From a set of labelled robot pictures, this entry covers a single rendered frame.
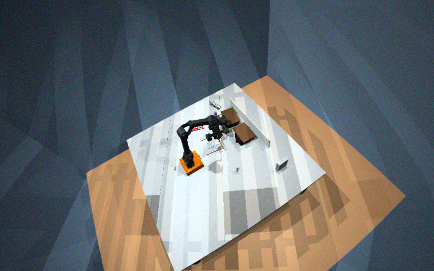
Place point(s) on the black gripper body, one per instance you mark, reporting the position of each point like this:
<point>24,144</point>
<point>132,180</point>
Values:
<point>216,133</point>

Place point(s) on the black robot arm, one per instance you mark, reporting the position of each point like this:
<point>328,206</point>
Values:
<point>213,123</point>

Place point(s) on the grey flat rectangular panel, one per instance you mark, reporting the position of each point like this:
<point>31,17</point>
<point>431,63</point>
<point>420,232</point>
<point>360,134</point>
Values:
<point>250,123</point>

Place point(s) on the black-rimmed glasses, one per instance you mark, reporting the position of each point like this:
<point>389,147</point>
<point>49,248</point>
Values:
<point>213,104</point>

